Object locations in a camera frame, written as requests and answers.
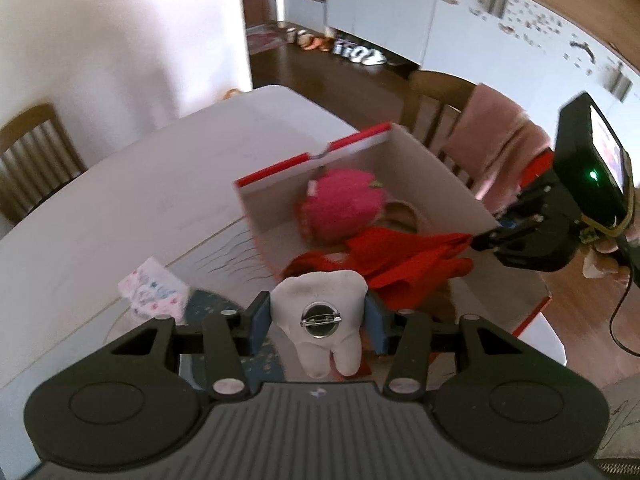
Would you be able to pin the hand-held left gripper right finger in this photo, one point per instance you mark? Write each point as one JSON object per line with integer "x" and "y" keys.
{"x": 375, "y": 325}

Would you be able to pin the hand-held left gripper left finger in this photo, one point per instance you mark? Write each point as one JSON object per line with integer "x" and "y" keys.
{"x": 260, "y": 320}

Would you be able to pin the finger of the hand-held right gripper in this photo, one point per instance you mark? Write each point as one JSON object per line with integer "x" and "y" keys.
{"x": 502, "y": 245}
{"x": 527, "y": 210}

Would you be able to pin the white tooth plush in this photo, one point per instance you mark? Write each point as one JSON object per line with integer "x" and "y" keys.
{"x": 320, "y": 295}

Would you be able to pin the red cloth garment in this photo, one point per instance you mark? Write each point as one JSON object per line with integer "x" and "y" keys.
{"x": 400, "y": 260}

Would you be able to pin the red cardboard box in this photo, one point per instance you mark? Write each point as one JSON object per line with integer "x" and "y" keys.
{"x": 440, "y": 185}

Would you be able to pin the printed tissue packet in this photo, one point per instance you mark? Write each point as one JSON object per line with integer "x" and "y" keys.
{"x": 152, "y": 290}

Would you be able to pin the pink plush toy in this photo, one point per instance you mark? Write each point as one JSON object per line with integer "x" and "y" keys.
{"x": 340, "y": 205}

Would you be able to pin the person's right hand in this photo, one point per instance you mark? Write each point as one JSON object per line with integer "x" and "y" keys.
{"x": 607, "y": 260}

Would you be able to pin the dark speckled placemat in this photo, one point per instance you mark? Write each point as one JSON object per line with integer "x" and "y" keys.
{"x": 220, "y": 305}

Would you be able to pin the pink fringed scarf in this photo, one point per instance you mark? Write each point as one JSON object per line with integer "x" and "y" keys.
{"x": 500, "y": 135}

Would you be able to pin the grey patterned cloth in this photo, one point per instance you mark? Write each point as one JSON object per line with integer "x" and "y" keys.
{"x": 622, "y": 420}

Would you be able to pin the row of shoes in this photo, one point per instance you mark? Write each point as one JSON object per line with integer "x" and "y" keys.
{"x": 350, "y": 50}

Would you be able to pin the red patterned rug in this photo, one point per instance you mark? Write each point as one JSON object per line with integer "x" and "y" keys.
{"x": 262, "y": 40}

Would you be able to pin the white wall cabinet unit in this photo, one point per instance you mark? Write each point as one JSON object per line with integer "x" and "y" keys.
{"x": 450, "y": 5}

